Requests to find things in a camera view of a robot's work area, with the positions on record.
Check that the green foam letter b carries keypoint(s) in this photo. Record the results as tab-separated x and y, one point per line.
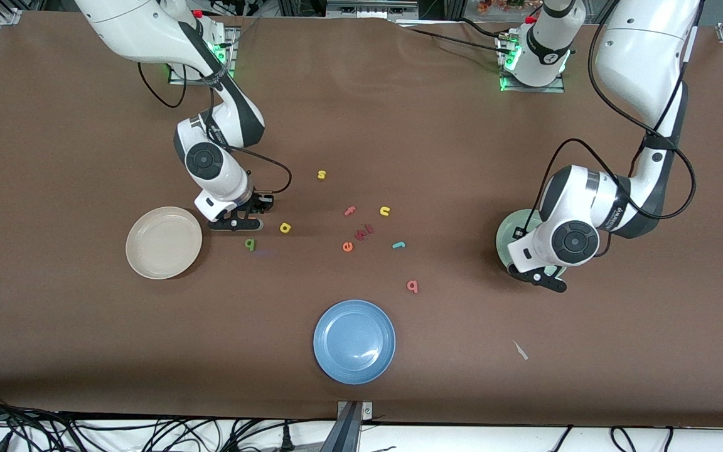
250	243

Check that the pink foam letter b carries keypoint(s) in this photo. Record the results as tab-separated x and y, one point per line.
412	286

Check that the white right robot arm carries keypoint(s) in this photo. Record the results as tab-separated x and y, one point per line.
211	163

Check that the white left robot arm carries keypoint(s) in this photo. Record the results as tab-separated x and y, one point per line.
575	238

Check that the light green plate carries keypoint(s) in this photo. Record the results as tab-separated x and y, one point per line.
509	232

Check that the white paper scrap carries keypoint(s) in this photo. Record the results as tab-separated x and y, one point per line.
520	350

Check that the beige plate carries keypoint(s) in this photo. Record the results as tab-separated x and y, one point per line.
164	243

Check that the dark red foam letter k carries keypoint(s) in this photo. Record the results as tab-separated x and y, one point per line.
359	235

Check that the brown table cover sheet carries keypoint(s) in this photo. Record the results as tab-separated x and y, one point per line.
361	113

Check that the blue plate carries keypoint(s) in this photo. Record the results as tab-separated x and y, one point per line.
354	342

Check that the black power plug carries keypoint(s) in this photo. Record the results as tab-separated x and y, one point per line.
286	439

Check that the orange flowers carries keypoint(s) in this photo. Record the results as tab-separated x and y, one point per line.
506	5

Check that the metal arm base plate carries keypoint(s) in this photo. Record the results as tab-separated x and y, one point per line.
233	34
531	89

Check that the metal frame bar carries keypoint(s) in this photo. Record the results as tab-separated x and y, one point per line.
368	9

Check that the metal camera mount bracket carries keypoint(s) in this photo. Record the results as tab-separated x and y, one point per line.
352	427

